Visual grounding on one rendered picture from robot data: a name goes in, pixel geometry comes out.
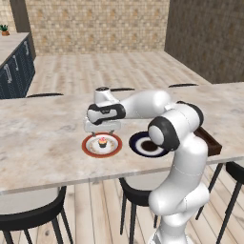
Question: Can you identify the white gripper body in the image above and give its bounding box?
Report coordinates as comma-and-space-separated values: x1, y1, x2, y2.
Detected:
83, 117, 123, 134

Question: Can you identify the dark chocolate round dessert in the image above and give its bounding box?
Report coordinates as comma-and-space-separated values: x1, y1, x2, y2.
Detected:
140, 140, 160, 153

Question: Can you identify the brown wooden tray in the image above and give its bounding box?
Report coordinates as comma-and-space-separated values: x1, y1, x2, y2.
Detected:
193, 126, 223, 157

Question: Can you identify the pink frosted cupcake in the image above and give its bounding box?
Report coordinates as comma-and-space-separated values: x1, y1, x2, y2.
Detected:
97, 136, 109, 150

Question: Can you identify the red rimmed white plate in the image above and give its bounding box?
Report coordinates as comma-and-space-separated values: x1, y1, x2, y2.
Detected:
81, 132, 124, 159

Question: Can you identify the dark blue rimmed plate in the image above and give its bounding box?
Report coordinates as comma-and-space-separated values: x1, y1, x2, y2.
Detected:
128, 131, 172, 159

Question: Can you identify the black stool with white seat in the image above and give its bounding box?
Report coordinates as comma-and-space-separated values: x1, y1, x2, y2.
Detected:
194, 160, 244, 244
118, 171, 174, 244
0, 186, 74, 244

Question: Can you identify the dark blue cupboard run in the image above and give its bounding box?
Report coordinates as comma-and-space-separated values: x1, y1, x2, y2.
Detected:
0, 31, 37, 100

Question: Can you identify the small potted green plant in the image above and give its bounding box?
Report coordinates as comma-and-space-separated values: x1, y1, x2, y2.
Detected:
0, 24, 10, 37

